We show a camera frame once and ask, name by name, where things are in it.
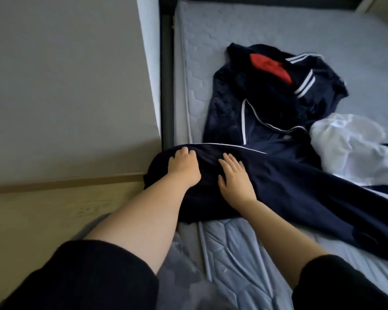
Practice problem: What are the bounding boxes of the person's right hand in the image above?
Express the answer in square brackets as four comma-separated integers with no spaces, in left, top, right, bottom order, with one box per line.
[218,152,258,212]

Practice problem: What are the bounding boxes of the person's left hand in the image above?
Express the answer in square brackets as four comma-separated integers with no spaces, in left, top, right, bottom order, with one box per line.
[167,146,202,189]

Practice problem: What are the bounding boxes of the navy white-striped track trousers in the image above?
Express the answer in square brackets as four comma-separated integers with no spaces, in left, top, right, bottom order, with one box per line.
[144,142,388,262]

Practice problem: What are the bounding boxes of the red and navy sports jacket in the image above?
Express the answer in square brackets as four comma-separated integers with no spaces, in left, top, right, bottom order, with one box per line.
[202,43,349,149]

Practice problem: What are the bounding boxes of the white and navy garment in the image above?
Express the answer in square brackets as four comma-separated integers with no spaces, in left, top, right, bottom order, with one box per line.
[309,113,388,188]

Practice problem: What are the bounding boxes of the grey quilted bed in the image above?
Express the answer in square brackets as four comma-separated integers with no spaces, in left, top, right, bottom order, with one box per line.
[160,0,388,310]

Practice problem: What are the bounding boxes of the dark grey upholstered headboard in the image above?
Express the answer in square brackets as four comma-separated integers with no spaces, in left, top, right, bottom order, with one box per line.
[158,0,363,13]

